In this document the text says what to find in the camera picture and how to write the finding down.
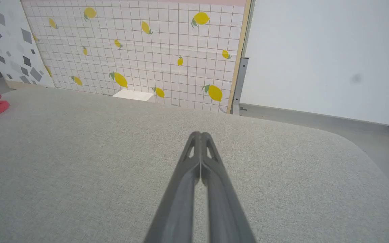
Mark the lemon print tile panel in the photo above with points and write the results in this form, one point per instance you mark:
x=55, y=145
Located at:
x=147, y=47

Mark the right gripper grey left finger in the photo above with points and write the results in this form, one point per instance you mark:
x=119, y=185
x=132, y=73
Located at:
x=177, y=202

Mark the white box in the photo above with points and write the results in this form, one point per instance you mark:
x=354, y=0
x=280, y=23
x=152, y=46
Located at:
x=133, y=95

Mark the grey metal panel stand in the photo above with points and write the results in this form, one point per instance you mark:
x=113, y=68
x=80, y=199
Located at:
x=240, y=84

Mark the grey terrazzo print panel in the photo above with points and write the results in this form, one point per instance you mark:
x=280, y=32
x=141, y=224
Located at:
x=15, y=44

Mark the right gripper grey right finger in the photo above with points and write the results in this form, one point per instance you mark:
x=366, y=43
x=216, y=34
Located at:
x=223, y=209

